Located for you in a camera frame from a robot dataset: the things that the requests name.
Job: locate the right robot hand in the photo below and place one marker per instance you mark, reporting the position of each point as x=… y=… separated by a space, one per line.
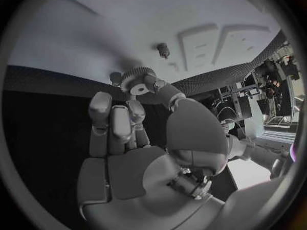
x=134 y=172

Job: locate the grey gear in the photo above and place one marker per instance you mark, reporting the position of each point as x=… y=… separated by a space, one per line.
x=134 y=74

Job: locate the white task board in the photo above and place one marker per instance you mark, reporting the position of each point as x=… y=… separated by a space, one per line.
x=96 y=32

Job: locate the grey peg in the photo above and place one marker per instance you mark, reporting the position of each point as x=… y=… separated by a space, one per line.
x=115 y=78
x=163 y=49

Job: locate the workshop desk with equipment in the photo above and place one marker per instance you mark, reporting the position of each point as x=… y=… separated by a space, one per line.
x=237 y=97

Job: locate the person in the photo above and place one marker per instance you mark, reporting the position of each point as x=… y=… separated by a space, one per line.
x=270 y=97

